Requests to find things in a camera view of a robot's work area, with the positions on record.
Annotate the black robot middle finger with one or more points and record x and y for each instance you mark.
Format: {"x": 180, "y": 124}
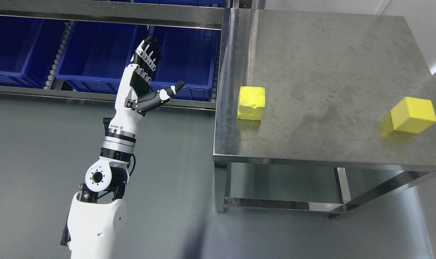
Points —
{"x": 154, "y": 49}

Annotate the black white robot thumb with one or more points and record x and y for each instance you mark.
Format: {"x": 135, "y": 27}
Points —
{"x": 157, "y": 98}

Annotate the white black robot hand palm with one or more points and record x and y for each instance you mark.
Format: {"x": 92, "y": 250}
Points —
{"x": 132, "y": 86}

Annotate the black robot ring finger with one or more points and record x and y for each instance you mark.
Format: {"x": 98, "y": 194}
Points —
{"x": 148, "y": 39}

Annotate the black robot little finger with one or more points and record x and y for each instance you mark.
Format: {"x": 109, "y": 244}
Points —
{"x": 139, "y": 54}

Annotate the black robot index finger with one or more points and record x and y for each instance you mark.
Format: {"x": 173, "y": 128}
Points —
{"x": 154, "y": 61}

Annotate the yellow foam block with dent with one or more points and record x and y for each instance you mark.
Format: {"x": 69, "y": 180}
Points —
{"x": 251, "y": 103}

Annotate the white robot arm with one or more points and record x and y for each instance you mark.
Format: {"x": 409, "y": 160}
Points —
{"x": 98, "y": 211}

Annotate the metal shelf rack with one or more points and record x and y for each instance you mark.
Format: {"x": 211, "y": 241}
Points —
{"x": 182, "y": 16}

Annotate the blue plastic bin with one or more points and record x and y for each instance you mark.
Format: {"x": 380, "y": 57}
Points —
{"x": 28, "y": 47}
{"x": 189, "y": 55}
{"x": 96, "y": 54}

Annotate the stainless steel table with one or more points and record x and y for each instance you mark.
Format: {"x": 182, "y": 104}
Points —
{"x": 330, "y": 82}

